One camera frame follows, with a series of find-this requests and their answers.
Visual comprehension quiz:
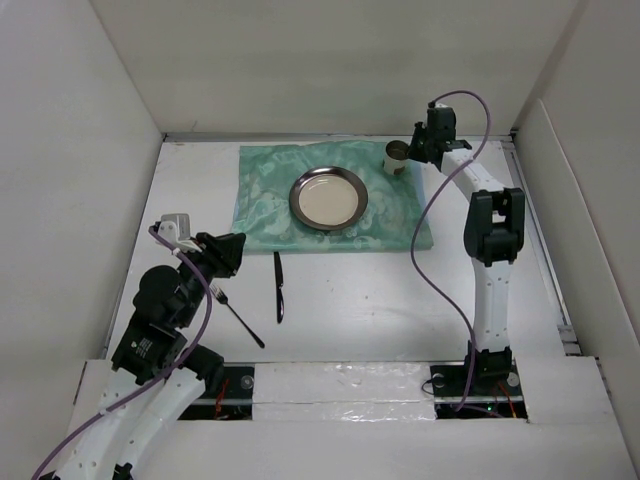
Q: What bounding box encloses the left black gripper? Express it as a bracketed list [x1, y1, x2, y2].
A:
[174, 230, 245, 326]

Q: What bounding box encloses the stainless steel cup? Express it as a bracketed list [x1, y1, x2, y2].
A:
[383, 140, 409, 176]

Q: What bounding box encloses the green patterned cloth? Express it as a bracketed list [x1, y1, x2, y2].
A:
[232, 140, 426, 253]

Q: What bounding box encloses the stainless steel plate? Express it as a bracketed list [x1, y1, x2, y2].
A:
[289, 166, 369, 231]

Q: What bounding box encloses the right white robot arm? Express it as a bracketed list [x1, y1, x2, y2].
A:
[408, 101, 526, 400]

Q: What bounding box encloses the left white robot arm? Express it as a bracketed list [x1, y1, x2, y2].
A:
[47, 226, 246, 479]

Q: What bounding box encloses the dark metal fork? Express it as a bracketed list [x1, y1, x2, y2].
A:
[210, 284, 266, 349]

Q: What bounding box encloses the black table knife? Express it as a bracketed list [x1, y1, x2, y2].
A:
[273, 252, 285, 324]

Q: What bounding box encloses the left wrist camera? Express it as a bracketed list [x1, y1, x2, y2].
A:
[151, 213, 197, 251]

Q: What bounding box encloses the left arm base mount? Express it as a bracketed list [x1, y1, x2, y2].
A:
[179, 363, 255, 421]

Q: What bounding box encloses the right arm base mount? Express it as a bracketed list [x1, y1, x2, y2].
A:
[421, 363, 528, 420]

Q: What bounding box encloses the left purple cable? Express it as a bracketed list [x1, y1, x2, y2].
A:
[32, 227, 211, 480]

